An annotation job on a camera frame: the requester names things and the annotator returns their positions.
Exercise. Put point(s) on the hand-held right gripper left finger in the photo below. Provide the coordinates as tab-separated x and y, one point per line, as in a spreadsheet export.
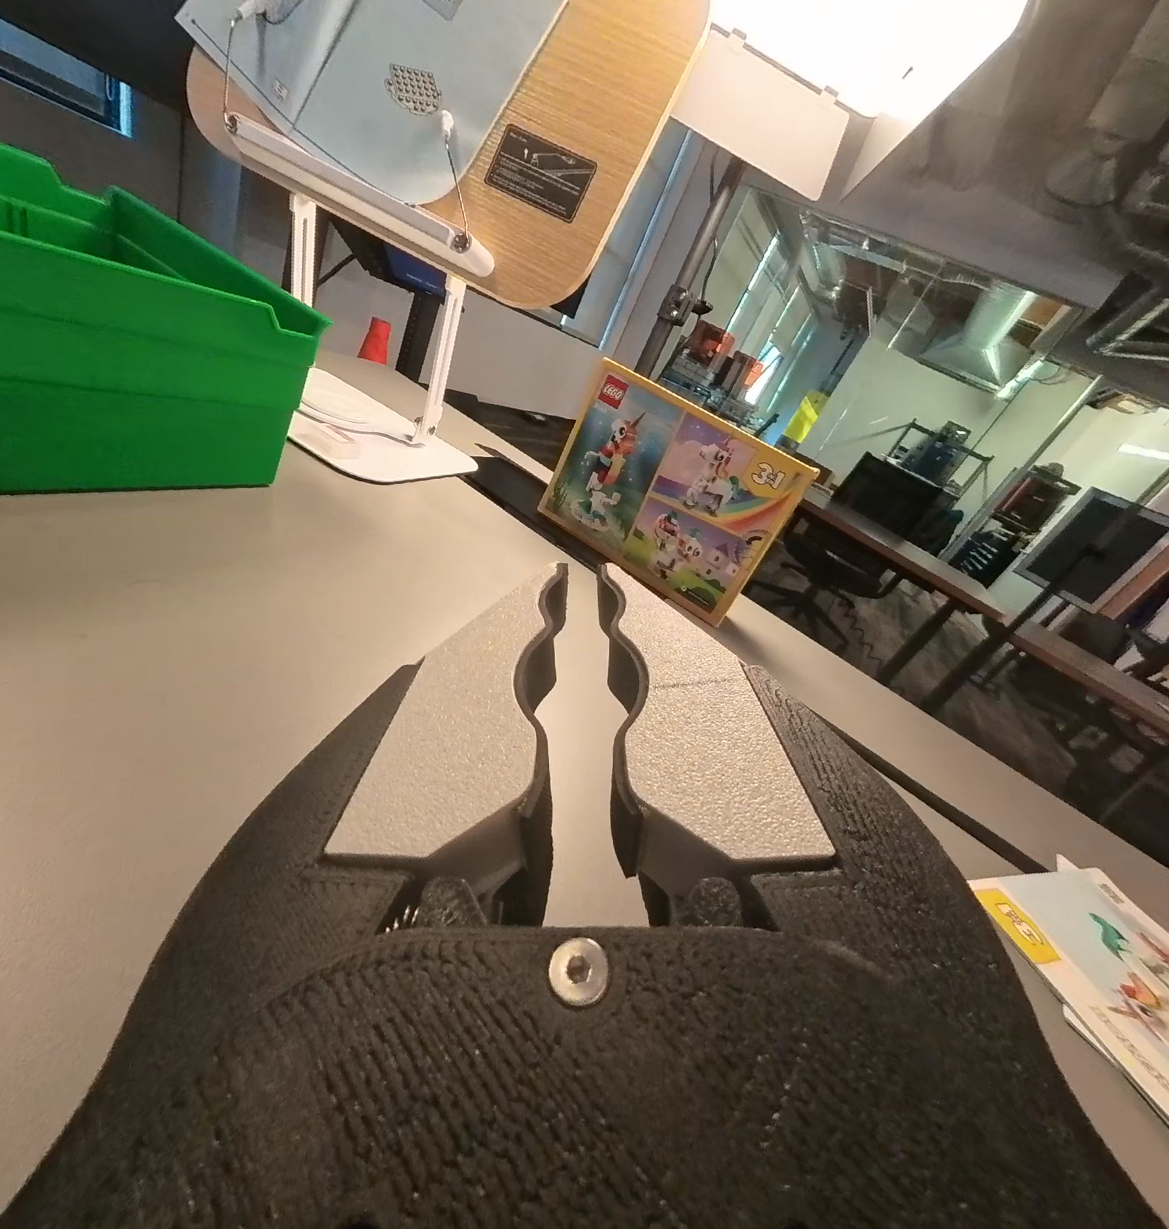
448	742

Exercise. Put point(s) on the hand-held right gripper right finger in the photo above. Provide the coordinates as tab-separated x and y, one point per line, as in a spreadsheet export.
725	756

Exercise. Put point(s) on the yellow lego box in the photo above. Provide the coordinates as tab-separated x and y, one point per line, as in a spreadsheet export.
669	493

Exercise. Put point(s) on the lego instruction booklet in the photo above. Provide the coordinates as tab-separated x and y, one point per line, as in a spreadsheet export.
1103	951
1148	1075

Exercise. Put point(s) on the black office chair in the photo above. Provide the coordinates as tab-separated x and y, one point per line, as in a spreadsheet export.
849	538

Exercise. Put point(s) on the dark office table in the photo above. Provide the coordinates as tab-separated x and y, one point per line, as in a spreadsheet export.
1004	615

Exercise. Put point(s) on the red cup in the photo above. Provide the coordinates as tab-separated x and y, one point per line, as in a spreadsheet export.
377	343

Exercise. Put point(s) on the grey monitor on pole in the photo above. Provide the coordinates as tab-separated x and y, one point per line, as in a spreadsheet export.
1092	552

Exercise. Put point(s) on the green plastic bin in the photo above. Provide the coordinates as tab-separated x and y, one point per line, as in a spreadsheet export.
113	336

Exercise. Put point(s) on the white stand with wooden board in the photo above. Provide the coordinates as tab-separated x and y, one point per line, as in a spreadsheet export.
564	172

